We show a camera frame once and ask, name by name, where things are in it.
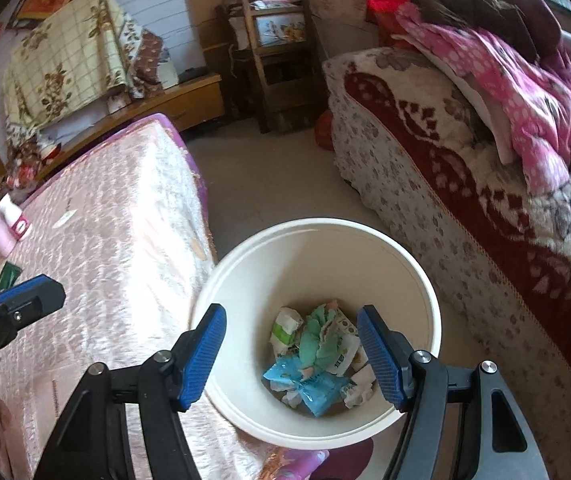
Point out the sofa with floral cover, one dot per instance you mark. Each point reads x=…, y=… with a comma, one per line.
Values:
x=415, y=160

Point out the white and green packet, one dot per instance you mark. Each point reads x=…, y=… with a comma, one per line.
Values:
x=285, y=330

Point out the dark green packet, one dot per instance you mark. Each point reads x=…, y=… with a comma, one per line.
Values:
x=10, y=276

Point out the white tissue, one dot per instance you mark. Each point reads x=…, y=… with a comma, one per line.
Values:
x=360, y=387

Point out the wooden chair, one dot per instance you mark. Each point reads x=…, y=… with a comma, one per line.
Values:
x=275, y=75

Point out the pink dotted quilt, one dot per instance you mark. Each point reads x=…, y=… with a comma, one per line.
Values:
x=515, y=100

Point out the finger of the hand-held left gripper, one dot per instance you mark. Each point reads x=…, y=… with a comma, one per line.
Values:
x=35, y=297

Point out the bed with pink quilted cover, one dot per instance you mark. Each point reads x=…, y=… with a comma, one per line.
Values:
x=115, y=240

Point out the small white paper scrap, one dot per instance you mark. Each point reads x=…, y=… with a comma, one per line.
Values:
x=65, y=218

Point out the red cloth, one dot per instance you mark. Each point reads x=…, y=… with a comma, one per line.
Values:
x=388, y=2

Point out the white bottle with pink label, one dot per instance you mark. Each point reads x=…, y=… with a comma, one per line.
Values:
x=15, y=220

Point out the dark clothing pile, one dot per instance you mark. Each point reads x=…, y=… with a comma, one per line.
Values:
x=465, y=5

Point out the wooden cabinet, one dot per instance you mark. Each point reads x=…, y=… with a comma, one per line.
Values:
x=195, y=95

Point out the floral checked blanket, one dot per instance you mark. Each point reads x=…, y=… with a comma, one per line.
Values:
x=65, y=60

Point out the white plastic bucket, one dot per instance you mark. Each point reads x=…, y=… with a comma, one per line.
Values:
x=315, y=260

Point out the white printed packet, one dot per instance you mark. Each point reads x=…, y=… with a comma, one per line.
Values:
x=349, y=350

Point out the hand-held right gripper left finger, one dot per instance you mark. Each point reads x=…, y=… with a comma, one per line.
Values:
x=205, y=355

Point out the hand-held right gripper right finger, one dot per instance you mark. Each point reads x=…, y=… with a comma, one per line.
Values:
x=380, y=360

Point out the colourful clutter pile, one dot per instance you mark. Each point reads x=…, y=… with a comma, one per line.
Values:
x=30, y=165

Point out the floral printed board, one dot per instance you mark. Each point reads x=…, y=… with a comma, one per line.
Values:
x=283, y=29

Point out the blue packet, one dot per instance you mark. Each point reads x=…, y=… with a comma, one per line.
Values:
x=315, y=385

